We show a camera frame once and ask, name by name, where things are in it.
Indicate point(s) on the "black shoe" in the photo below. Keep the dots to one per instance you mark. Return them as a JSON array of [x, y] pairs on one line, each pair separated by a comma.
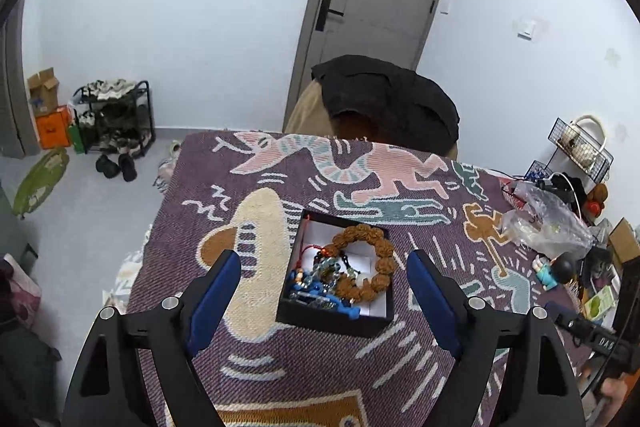
[[106, 166], [127, 167]]

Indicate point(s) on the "white handbag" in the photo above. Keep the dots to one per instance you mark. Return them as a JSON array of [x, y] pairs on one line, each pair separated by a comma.
[[582, 149]]

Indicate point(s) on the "black-haired doll figurine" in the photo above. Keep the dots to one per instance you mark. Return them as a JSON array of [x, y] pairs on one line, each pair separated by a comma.
[[565, 267]]

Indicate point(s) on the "open cardboard box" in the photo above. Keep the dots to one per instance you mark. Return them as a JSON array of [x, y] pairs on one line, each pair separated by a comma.
[[42, 89]]

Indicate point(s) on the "dark cloth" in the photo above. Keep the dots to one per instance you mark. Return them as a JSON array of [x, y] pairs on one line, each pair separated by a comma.
[[25, 372]]

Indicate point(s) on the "black jacket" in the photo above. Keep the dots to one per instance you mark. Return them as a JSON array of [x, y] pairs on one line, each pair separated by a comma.
[[395, 102]]

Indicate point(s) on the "green floor mat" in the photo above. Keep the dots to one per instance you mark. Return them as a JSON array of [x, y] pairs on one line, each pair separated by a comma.
[[40, 182]]

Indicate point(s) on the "grey door frame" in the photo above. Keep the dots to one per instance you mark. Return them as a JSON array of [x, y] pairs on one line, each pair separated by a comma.
[[15, 97]]

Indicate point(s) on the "orange box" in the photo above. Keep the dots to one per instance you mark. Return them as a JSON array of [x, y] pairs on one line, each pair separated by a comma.
[[50, 129]]

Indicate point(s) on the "tan chair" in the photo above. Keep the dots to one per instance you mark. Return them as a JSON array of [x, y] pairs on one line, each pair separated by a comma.
[[305, 112]]

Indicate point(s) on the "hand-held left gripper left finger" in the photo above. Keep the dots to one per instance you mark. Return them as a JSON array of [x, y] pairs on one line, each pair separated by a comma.
[[215, 297]]

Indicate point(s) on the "pink cloth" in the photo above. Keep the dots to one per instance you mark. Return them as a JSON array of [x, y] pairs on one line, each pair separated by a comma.
[[20, 292]]

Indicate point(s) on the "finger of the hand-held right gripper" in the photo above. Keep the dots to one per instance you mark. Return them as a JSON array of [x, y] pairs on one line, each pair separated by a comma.
[[562, 314]]

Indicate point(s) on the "purple printed blanket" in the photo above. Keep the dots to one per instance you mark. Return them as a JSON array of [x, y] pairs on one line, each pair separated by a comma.
[[250, 357]]

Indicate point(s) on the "black shoe rack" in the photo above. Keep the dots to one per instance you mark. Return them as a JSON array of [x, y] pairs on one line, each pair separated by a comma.
[[120, 117]]

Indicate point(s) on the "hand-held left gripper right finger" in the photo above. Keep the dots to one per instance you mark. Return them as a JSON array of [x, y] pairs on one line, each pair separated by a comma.
[[435, 302]]

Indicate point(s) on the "clear plastic bag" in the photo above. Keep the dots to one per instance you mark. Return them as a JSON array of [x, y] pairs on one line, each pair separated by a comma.
[[550, 222]]

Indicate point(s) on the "white light switch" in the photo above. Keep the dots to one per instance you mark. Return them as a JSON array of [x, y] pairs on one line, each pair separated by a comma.
[[527, 29]]

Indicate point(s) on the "person's right hand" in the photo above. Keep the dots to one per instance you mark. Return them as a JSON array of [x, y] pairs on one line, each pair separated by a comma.
[[615, 392]]

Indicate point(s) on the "small white wall plate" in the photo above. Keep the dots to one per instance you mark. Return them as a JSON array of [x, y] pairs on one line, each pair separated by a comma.
[[445, 8]]

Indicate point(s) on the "brown plush toy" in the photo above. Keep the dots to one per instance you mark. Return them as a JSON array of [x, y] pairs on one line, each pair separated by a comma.
[[597, 197]]

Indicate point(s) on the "small green bag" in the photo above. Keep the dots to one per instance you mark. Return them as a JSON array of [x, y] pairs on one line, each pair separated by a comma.
[[76, 139]]

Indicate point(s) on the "brown cardboard box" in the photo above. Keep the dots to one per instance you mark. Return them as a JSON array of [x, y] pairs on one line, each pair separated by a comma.
[[624, 238]]

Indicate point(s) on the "grey door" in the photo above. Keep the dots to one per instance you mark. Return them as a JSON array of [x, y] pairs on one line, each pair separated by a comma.
[[370, 2]]

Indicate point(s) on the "green and white box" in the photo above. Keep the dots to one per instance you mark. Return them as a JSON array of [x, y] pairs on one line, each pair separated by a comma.
[[597, 304]]

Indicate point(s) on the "black jewelry box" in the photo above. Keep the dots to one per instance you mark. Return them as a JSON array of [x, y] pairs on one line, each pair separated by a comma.
[[330, 324]]

